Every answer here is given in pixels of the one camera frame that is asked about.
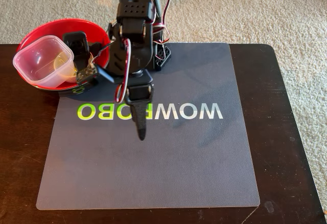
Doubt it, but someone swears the grey WOWROBO mat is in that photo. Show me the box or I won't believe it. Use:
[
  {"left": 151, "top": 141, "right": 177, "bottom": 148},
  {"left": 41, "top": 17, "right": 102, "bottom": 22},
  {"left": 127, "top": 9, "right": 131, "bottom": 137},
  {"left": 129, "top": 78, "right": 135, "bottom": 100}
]
[{"left": 36, "top": 42, "right": 261, "bottom": 211}]

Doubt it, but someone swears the red bowl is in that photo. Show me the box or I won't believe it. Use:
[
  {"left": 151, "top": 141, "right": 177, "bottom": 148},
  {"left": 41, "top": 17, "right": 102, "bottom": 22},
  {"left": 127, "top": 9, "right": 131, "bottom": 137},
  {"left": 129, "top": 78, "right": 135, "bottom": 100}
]
[{"left": 16, "top": 18, "right": 112, "bottom": 98}]

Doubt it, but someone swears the red white shoulder servo wire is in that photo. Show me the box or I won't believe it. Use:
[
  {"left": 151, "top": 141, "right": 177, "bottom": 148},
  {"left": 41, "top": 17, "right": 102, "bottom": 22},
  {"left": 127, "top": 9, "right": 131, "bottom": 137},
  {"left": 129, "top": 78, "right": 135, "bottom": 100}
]
[{"left": 149, "top": 0, "right": 173, "bottom": 46}]

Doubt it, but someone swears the camera USB cable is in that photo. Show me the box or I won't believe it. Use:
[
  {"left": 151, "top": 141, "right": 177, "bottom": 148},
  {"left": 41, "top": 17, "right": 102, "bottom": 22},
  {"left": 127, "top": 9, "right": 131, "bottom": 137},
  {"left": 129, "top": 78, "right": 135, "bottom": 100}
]
[{"left": 90, "top": 41, "right": 113, "bottom": 64}]

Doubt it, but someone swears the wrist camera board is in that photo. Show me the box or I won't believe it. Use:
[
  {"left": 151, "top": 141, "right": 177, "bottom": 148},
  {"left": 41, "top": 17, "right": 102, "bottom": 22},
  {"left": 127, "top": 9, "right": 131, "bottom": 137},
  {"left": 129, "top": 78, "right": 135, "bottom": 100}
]
[{"left": 76, "top": 64, "right": 115, "bottom": 86}]

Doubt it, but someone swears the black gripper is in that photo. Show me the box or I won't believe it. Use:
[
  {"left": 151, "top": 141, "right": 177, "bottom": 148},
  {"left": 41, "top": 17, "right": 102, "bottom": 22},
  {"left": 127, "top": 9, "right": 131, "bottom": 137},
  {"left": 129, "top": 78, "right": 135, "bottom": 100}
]
[{"left": 125, "top": 69, "right": 154, "bottom": 142}]

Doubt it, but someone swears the clear plastic container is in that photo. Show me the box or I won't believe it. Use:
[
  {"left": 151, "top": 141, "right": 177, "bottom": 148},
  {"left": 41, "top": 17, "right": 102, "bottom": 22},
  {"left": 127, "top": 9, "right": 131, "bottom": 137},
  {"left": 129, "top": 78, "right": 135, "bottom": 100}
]
[{"left": 12, "top": 35, "right": 75, "bottom": 88}]

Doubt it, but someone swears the small white bowl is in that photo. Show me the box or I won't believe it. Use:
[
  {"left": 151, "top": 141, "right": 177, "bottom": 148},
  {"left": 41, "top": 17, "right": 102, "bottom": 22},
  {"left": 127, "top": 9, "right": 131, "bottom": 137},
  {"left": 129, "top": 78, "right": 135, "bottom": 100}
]
[{"left": 54, "top": 51, "right": 94, "bottom": 83}]

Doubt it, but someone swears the red white wrist servo wire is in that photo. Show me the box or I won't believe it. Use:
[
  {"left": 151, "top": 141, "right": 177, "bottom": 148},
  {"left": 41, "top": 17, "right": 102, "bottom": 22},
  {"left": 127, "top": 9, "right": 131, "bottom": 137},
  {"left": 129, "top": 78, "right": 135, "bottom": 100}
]
[{"left": 114, "top": 38, "right": 132, "bottom": 104}]

